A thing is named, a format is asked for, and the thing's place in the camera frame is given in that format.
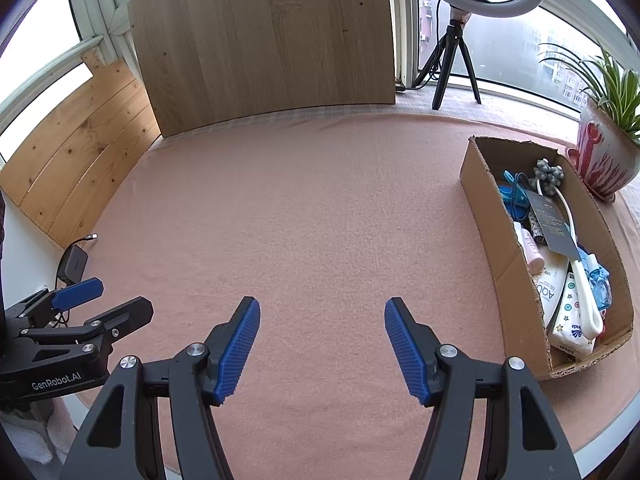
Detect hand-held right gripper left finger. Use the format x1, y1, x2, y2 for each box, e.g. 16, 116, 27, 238
60, 296, 262, 480

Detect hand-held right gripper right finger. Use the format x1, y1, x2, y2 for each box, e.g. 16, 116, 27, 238
384, 297, 583, 480

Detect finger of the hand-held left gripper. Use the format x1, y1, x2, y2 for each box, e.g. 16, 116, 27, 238
4, 277, 106, 324
19, 296, 155, 357

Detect white bottle blue cap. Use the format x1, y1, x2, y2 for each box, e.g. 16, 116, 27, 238
530, 247, 571, 323

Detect pink lotion bottle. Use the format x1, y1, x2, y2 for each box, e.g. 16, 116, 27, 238
513, 220, 546, 273

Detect button print tissue pack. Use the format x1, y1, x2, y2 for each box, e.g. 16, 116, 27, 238
547, 260, 603, 356

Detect cardboard box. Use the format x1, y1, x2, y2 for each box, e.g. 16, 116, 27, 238
459, 136, 635, 380

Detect white massager grey knobbed balls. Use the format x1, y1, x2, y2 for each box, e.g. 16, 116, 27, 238
531, 158, 606, 336

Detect black printed card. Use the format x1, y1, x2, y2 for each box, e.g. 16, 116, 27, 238
529, 195, 580, 260

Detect clear blue small bottle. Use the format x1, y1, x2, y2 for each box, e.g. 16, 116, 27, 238
580, 254, 613, 313

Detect black power adapter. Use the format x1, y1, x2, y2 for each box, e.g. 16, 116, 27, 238
56, 246, 89, 283

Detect person's white fuzzy clothing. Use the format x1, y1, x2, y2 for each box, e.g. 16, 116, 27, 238
0, 400, 76, 466

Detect pine plank panel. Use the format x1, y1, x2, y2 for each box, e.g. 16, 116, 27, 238
0, 50, 162, 248

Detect pink felt cloth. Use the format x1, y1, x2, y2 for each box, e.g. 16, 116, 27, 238
75, 110, 640, 480

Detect potted spider plant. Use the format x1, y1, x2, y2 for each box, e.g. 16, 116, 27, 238
537, 40, 640, 204

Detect black tripod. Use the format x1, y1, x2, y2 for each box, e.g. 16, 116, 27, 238
412, 7, 482, 111

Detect light wooden board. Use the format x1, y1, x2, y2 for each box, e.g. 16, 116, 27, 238
126, 0, 401, 138

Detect white window frame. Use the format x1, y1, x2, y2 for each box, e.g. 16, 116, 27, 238
0, 0, 640, 126

